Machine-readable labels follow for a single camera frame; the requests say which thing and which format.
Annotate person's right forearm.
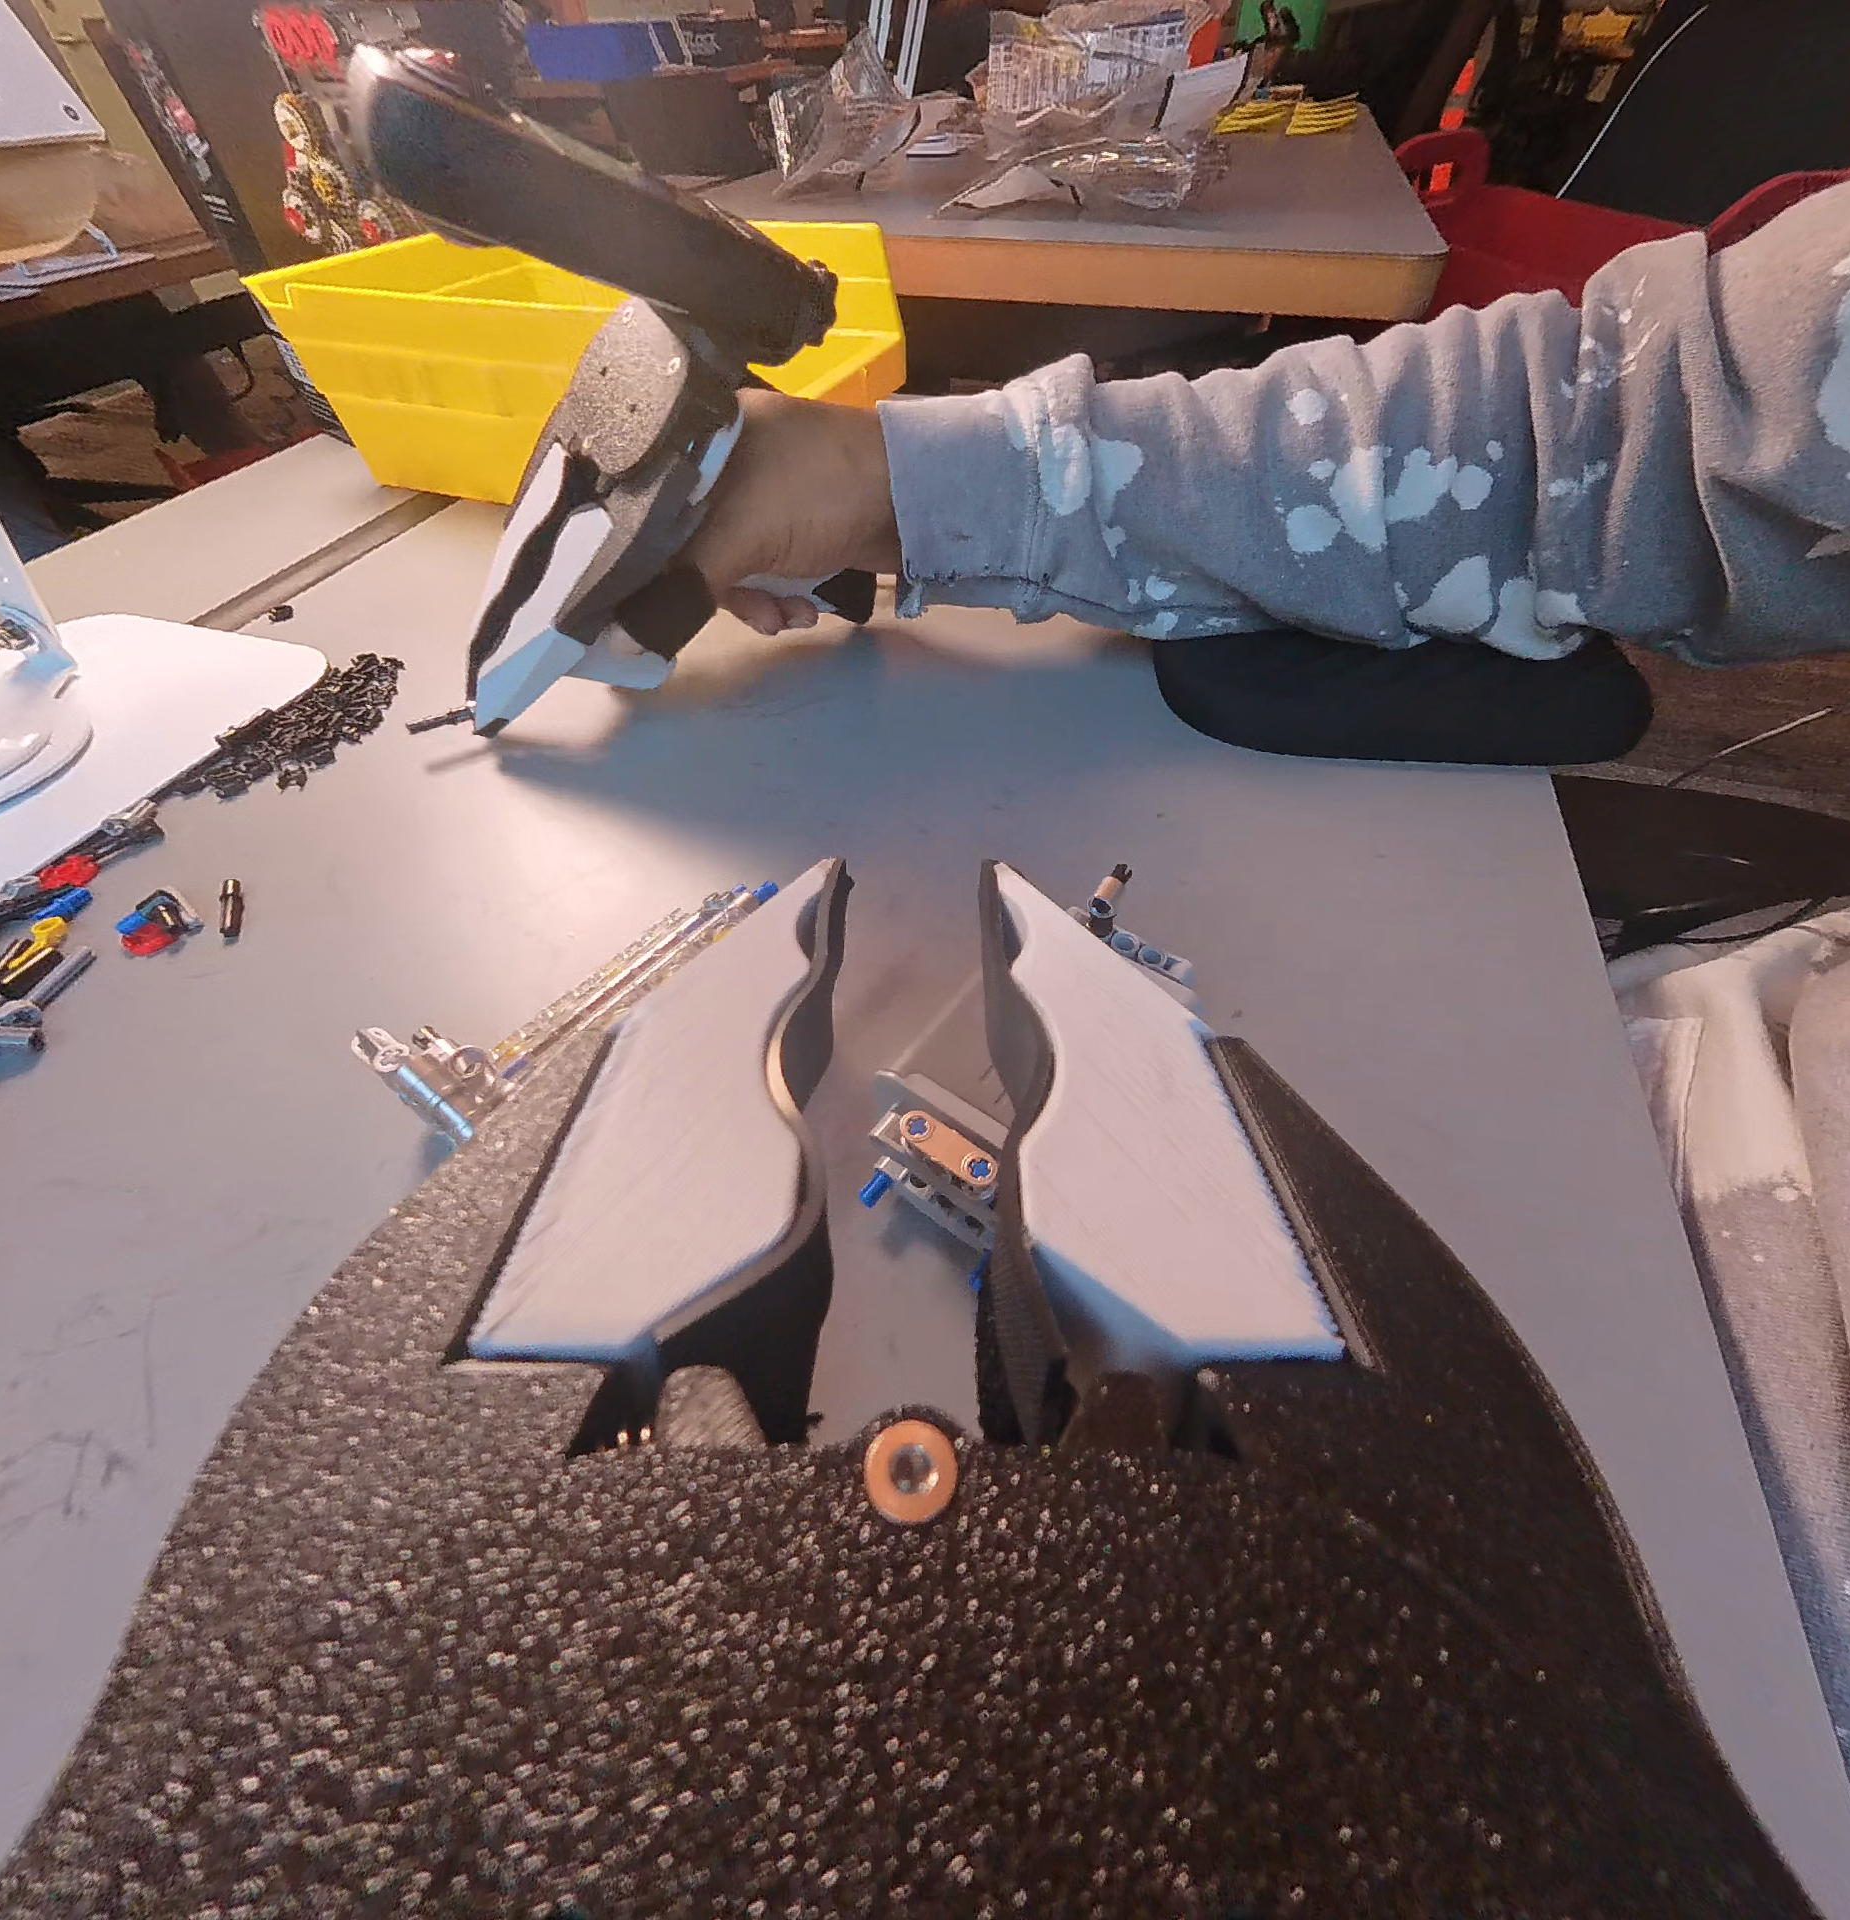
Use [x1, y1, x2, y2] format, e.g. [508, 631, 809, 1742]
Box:
[881, 165, 1850, 667]

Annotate dark printed cardboard box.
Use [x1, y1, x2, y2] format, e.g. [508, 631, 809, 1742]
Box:
[252, 0, 417, 257]

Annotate black padded armrest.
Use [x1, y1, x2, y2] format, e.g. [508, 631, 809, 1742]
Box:
[1155, 625, 1653, 766]

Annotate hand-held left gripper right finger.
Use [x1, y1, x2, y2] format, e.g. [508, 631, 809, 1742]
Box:
[978, 866, 1353, 1396]

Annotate pile of clear plastic bags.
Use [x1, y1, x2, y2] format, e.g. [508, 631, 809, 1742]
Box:
[770, 15, 1258, 218]

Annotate instruction booklet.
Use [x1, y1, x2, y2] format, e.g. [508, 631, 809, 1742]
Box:
[0, 0, 111, 257]

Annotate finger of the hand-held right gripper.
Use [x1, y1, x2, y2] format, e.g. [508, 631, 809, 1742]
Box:
[582, 407, 754, 699]
[470, 451, 641, 738]

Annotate grey battery box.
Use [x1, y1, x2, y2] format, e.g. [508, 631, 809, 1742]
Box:
[858, 871, 1197, 1246]

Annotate red chair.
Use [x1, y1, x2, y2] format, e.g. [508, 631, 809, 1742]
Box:
[1400, 126, 1850, 316]

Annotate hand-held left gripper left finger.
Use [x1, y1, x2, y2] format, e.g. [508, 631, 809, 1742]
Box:
[470, 861, 851, 1380]

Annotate person's right hand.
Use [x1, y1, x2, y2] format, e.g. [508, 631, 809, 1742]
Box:
[686, 390, 907, 640]

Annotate scattered small coloured parts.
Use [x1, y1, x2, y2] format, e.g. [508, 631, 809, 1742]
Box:
[0, 795, 252, 1117]

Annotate yellow plastic bin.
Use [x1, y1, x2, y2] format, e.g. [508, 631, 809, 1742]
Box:
[246, 225, 907, 504]

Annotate grey background table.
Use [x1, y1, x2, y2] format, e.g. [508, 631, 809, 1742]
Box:
[701, 107, 1453, 322]

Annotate toy engine model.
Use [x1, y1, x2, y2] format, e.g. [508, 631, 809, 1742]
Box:
[349, 878, 783, 1143]

